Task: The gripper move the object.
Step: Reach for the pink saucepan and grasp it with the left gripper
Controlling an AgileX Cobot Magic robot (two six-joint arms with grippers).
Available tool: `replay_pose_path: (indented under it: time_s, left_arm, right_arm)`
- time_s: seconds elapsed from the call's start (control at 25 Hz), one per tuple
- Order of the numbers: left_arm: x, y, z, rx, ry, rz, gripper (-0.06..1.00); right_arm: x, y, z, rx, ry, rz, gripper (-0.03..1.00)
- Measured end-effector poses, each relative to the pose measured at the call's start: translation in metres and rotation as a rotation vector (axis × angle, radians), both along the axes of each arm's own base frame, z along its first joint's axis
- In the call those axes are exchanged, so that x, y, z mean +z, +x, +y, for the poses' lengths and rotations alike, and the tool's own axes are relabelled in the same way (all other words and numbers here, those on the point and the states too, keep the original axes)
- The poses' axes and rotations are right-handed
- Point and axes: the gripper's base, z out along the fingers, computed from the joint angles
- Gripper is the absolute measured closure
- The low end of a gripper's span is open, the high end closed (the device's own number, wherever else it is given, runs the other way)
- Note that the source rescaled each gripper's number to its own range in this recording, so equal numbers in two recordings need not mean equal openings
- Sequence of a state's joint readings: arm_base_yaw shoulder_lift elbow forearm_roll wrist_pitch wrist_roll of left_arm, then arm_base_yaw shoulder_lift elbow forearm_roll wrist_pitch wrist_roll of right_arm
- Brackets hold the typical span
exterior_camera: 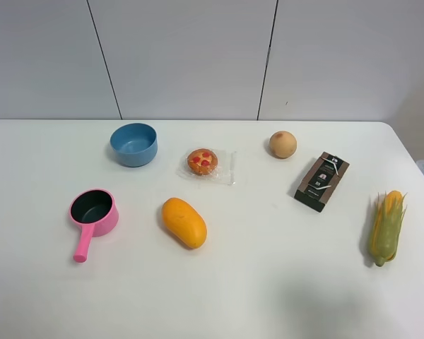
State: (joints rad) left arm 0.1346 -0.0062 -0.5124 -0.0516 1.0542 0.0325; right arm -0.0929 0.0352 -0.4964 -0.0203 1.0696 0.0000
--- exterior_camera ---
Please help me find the toy tart in plastic wrap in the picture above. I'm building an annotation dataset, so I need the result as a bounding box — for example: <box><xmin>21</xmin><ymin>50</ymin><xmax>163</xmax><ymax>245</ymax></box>
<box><xmin>176</xmin><ymin>148</ymin><xmax>236</xmax><ymax>186</ymax></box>

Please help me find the tan round toy fruit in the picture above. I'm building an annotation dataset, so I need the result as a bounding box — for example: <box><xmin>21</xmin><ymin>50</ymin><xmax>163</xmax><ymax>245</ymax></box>
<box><xmin>269</xmin><ymin>131</ymin><xmax>298</xmax><ymax>159</ymax></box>

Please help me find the pink toy saucepan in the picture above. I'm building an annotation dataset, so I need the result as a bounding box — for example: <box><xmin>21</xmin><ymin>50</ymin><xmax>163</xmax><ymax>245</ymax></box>
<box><xmin>69</xmin><ymin>189</ymin><xmax>119</xmax><ymax>263</ymax></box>

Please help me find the toy corn cob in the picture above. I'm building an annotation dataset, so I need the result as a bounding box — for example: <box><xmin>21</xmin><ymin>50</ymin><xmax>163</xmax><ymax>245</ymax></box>
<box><xmin>367</xmin><ymin>191</ymin><xmax>406</xmax><ymax>267</ymax></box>

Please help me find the brown coffee capsule box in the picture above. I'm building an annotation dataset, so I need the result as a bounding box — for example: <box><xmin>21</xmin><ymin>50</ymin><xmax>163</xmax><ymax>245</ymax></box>
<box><xmin>294</xmin><ymin>152</ymin><xmax>350</xmax><ymax>213</ymax></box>

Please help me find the orange toy mango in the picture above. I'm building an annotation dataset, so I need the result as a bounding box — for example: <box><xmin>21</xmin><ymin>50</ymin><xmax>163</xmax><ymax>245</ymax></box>
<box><xmin>161</xmin><ymin>198</ymin><xmax>207</xmax><ymax>249</ymax></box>

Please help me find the blue bowl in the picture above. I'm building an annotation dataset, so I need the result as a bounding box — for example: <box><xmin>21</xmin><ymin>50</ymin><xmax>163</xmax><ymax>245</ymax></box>
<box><xmin>110</xmin><ymin>123</ymin><xmax>158</xmax><ymax>167</ymax></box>

